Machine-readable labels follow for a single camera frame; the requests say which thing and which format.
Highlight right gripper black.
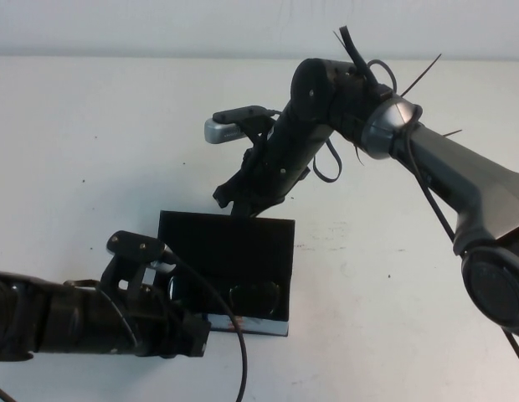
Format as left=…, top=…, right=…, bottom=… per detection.
left=213, top=137, right=307, bottom=219

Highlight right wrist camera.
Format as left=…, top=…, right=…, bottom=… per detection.
left=203, top=116, right=249, bottom=145

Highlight left camera black mount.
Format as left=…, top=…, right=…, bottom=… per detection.
left=100, top=229, right=167, bottom=315

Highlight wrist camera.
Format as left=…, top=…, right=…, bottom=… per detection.
left=203, top=116, right=249, bottom=145
left=148, top=246, right=177, bottom=273

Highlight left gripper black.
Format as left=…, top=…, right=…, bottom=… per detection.
left=129, top=288, right=212, bottom=360

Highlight dark framed glasses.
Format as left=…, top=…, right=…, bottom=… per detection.
left=167, top=274, right=281, bottom=317

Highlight black glasses case printed side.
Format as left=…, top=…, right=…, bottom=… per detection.
left=157, top=210, right=296, bottom=338

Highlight black flat cable loop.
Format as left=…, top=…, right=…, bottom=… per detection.
left=312, top=137, right=344, bottom=183

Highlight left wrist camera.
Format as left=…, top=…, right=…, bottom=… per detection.
left=148, top=246, right=177, bottom=273

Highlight camera black mount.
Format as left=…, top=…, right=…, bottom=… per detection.
left=100, top=229, right=167, bottom=315
left=212, top=104, right=280, bottom=147

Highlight right camera black mount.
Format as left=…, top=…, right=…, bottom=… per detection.
left=212, top=104, right=280, bottom=147

